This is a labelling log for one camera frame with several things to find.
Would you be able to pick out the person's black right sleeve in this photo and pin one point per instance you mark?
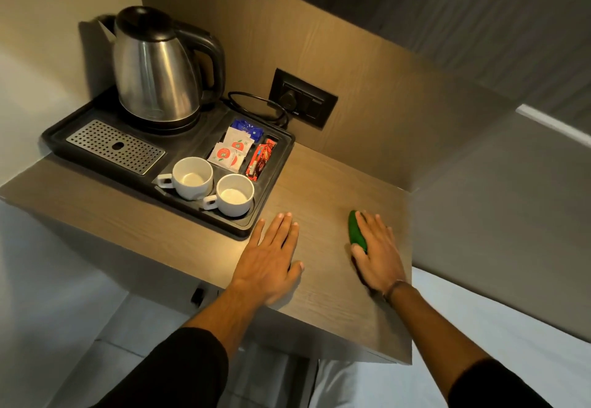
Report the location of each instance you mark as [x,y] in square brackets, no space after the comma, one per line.
[498,387]

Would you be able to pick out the person's left hand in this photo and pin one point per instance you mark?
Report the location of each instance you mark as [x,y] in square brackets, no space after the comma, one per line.
[265,269]

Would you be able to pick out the red stick sachet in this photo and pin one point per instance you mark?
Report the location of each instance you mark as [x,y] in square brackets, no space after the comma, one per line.
[254,163]
[268,148]

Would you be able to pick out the person's left little finger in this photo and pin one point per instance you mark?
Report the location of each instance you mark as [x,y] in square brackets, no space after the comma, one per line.
[257,234]

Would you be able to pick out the person's right hand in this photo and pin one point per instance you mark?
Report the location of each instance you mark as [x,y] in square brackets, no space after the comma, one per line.
[381,260]

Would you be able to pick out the person's black sleeve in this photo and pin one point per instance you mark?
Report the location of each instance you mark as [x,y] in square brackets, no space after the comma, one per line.
[175,375]
[498,387]

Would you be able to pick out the thin wrist band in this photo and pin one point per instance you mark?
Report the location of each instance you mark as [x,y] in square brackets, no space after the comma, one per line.
[393,286]

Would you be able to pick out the person's right middle finger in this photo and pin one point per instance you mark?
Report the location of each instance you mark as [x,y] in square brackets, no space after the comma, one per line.
[371,225]

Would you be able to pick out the person's black left sleeve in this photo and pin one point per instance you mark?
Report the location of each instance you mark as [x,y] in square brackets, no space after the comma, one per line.
[175,375]

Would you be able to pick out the person's right forearm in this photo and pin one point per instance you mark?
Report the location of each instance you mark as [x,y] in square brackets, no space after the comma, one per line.
[434,338]

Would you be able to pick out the person's right thumb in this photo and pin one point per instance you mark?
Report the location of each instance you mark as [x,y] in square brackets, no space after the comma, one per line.
[358,251]

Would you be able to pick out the person's left middle finger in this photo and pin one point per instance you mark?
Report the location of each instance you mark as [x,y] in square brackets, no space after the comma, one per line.
[285,230]

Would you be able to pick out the blue sachet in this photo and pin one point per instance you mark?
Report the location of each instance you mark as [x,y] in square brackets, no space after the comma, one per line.
[248,127]

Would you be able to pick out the black plastic tray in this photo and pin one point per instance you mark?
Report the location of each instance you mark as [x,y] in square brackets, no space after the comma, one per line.
[184,144]

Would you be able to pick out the white ceramic cup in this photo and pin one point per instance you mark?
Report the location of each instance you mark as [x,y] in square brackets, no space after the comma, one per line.
[233,196]
[191,179]

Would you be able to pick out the black kettle base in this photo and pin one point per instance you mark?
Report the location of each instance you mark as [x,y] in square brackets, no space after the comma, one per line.
[159,125]

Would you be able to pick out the black table bracket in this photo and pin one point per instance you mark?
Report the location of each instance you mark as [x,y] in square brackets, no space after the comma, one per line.
[198,296]

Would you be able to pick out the black wall socket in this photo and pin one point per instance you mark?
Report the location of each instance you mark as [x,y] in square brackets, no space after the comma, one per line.
[318,105]

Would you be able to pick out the perforated metal drip grate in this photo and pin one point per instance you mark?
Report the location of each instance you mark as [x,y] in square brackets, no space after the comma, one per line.
[115,147]

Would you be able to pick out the steel electric kettle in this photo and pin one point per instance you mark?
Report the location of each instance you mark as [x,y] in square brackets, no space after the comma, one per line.
[154,66]

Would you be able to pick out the white bed sheet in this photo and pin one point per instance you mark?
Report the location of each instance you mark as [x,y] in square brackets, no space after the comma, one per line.
[508,352]

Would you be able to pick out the green cleaning sponge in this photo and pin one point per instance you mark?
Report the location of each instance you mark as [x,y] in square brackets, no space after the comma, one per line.
[355,232]

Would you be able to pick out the person's right little finger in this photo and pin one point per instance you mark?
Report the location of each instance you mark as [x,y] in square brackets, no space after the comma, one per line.
[390,239]

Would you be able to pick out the person's left thumb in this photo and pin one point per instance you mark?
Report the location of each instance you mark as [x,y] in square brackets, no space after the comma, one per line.
[295,268]

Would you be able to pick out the black power plug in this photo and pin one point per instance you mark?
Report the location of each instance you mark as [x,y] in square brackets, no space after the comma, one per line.
[289,98]

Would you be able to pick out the white sachet with red print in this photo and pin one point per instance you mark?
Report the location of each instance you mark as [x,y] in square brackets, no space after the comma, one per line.
[236,161]
[221,151]
[240,144]

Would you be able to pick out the person's left forearm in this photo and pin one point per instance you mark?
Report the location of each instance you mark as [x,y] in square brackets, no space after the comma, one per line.
[226,315]

